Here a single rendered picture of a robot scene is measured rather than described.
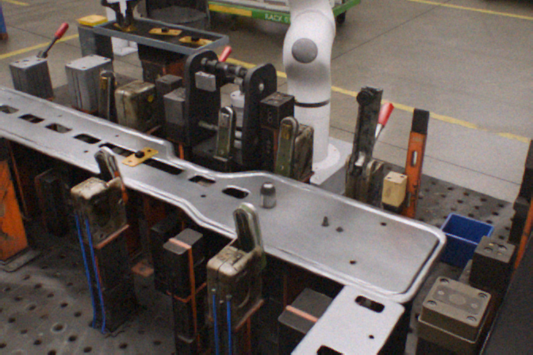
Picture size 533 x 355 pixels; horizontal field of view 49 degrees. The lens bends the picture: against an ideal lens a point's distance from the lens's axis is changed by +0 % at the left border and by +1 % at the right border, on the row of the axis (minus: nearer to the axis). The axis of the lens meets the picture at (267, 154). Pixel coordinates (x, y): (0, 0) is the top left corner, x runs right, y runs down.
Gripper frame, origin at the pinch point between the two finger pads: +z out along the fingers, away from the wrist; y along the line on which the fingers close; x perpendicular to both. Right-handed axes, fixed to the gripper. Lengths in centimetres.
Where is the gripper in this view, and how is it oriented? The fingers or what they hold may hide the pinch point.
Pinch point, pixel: (124, 18)
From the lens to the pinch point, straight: 168.9
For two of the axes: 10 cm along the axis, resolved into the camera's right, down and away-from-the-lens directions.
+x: 6.0, 3.8, -7.1
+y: -8.0, 2.9, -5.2
